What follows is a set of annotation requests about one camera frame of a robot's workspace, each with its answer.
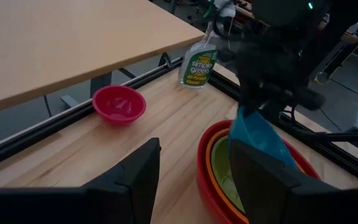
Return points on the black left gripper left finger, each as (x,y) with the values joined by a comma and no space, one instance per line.
(104,199)

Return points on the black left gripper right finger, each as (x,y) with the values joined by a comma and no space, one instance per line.
(291,199)

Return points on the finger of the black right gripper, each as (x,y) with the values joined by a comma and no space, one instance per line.
(272,110)
(248,99)

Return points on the blue bowl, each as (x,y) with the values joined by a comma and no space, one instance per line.
(259,137)

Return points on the green bowl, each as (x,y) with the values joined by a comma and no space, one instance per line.
(224,174)

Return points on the orange bowl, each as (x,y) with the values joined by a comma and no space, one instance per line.
(216,183)

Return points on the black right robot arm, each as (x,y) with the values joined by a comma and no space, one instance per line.
(337,18)

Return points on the clear cleaner spray bottle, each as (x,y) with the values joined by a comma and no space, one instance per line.
(199,67)

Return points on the large red bowl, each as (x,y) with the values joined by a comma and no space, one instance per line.
(207,193)

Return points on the small pink bowl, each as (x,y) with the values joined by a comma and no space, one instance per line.
(119,105)

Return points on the light wooden desk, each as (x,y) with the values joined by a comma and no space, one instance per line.
(57,40)

